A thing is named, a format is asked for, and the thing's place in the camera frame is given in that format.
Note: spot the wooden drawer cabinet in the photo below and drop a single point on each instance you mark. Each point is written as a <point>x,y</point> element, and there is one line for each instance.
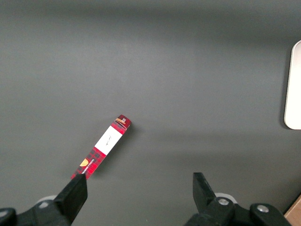
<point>295,215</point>

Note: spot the beige plastic tray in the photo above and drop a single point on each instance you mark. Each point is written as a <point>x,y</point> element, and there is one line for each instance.
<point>295,94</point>

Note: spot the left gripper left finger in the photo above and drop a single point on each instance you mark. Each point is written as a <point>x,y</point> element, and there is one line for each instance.
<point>68,202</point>

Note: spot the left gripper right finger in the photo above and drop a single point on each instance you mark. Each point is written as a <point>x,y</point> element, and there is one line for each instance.
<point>204,197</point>

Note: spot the red plaid cardboard box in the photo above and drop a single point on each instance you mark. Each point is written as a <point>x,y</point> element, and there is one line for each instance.
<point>108,140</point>

